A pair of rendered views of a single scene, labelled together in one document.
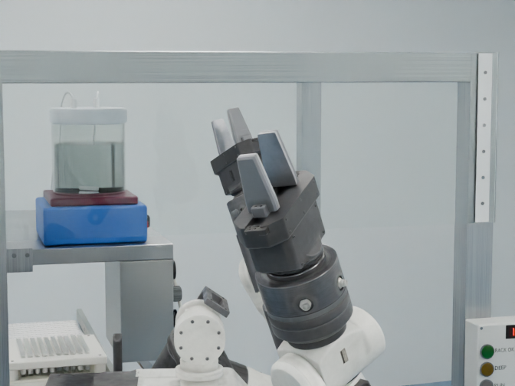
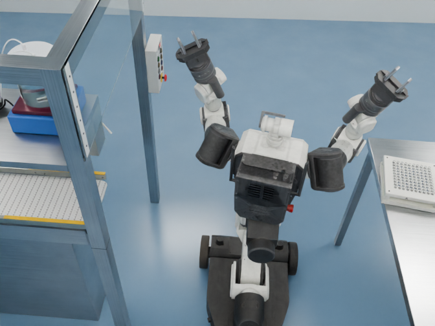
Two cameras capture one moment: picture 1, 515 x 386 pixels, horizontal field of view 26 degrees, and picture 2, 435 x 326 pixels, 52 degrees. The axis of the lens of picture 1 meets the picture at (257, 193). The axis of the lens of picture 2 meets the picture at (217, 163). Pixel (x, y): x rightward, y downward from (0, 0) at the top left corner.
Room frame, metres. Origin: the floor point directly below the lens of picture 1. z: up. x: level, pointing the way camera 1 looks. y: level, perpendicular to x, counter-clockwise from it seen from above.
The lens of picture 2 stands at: (1.28, 1.32, 2.44)
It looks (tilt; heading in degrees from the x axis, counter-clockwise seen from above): 46 degrees down; 287
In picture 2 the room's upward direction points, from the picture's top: 3 degrees clockwise
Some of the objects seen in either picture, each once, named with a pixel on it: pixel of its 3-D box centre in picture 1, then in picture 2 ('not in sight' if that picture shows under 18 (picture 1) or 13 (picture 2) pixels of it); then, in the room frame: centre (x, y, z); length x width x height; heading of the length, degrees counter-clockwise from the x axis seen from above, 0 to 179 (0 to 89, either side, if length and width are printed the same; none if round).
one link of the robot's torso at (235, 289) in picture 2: not in sight; (249, 280); (1.45, 0.09, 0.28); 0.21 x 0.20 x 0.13; 106
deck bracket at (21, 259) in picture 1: (19, 260); not in sight; (2.06, 0.44, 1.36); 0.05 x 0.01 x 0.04; 105
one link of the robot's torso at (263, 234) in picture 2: not in sight; (261, 224); (1.43, 0.16, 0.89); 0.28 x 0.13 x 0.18; 106
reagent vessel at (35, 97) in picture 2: not in sight; (37, 73); (2.22, 0.34, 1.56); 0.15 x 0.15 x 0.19
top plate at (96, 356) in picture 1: (52, 351); not in sight; (2.78, 0.52, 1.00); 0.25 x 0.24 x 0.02; 106
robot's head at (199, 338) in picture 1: (198, 339); (278, 129); (1.44, 0.08, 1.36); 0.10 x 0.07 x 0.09; 4
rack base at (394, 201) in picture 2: not in sight; (408, 186); (0.85, -0.27, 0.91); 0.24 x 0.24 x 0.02; 7
